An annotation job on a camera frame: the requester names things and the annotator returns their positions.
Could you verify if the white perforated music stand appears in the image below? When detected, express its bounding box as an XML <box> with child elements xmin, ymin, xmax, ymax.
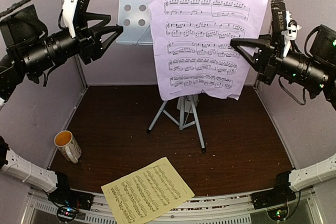
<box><xmin>116</xmin><ymin>0</ymin><xmax>250</xmax><ymax>153</ymax></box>

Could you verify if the purple sheet music page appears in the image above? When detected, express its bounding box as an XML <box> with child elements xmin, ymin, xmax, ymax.
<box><xmin>148</xmin><ymin>0</ymin><xmax>269</xmax><ymax>101</ymax></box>

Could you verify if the yellow sheet music page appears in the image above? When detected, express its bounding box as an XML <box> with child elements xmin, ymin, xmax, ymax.
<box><xmin>101</xmin><ymin>157</ymin><xmax>195</xmax><ymax>223</ymax></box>

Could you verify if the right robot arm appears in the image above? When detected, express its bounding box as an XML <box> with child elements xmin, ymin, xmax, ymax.
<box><xmin>230</xmin><ymin>25</ymin><xmax>335</xmax><ymax>209</ymax></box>

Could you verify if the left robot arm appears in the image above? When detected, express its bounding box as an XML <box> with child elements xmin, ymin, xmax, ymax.
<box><xmin>1</xmin><ymin>5</ymin><xmax>123</xmax><ymax>205</ymax></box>

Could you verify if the white metronome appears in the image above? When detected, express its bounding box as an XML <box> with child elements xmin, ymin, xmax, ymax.
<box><xmin>176</xmin><ymin>94</ymin><xmax>199</xmax><ymax>113</ymax></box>

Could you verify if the patterned ceramic mug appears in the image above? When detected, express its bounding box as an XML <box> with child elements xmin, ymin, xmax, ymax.
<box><xmin>54</xmin><ymin>130</ymin><xmax>82</xmax><ymax>164</ymax></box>

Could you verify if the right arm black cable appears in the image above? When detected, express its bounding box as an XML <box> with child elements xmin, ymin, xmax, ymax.
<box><xmin>278</xmin><ymin>77</ymin><xmax>308</xmax><ymax>105</ymax></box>

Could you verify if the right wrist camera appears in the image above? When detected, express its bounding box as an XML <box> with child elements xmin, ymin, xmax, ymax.
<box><xmin>271</xmin><ymin>0</ymin><xmax>302</xmax><ymax>58</ymax></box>

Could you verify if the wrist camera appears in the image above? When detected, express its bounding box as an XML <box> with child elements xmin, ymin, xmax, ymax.
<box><xmin>61</xmin><ymin>0</ymin><xmax>90</xmax><ymax>38</ymax></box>
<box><xmin>271</xmin><ymin>0</ymin><xmax>302</xmax><ymax>58</ymax></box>

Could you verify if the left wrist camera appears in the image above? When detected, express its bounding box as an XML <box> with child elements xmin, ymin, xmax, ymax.
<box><xmin>61</xmin><ymin>0</ymin><xmax>90</xmax><ymax>38</ymax></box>

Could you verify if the left aluminium corner post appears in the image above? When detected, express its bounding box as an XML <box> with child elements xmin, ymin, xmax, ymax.
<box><xmin>60</xmin><ymin>0</ymin><xmax>88</xmax><ymax>90</ymax></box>

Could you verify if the metal front base rail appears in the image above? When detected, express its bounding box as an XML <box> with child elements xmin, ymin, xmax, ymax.
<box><xmin>21</xmin><ymin>187</ymin><xmax>323</xmax><ymax>223</ymax></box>

